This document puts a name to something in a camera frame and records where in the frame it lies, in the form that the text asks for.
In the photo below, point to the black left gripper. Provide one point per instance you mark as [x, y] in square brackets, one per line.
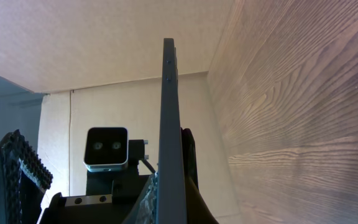
[24, 180]

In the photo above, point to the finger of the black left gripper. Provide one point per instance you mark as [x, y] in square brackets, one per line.
[197, 210]

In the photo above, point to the blue-screen Galaxy smartphone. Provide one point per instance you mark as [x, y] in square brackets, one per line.
[171, 196]

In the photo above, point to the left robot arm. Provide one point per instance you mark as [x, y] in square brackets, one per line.
[98, 183]

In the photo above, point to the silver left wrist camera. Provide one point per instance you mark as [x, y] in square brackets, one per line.
[107, 149]

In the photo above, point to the cardboard wall panel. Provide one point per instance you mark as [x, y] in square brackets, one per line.
[99, 63]

